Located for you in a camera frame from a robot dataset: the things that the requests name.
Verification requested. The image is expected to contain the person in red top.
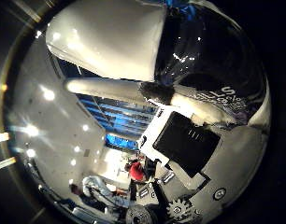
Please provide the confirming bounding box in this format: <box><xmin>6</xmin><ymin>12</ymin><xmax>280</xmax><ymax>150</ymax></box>
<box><xmin>125</xmin><ymin>160</ymin><xmax>148</xmax><ymax>183</ymax></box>

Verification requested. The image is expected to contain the black metal stand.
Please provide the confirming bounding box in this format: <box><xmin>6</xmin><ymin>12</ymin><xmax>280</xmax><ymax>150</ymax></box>
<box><xmin>129</xmin><ymin>179</ymin><xmax>138</xmax><ymax>203</ymax></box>

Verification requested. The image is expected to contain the white moulded chair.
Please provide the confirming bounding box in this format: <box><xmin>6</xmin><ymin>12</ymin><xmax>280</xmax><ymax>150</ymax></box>
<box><xmin>81</xmin><ymin>175</ymin><xmax>130</xmax><ymax>209</ymax></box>

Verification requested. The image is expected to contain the person in dark clothes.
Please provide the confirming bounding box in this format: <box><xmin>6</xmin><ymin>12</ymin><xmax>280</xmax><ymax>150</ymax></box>
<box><xmin>69</xmin><ymin>183</ymin><xmax>107</xmax><ymax>208</ymax></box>

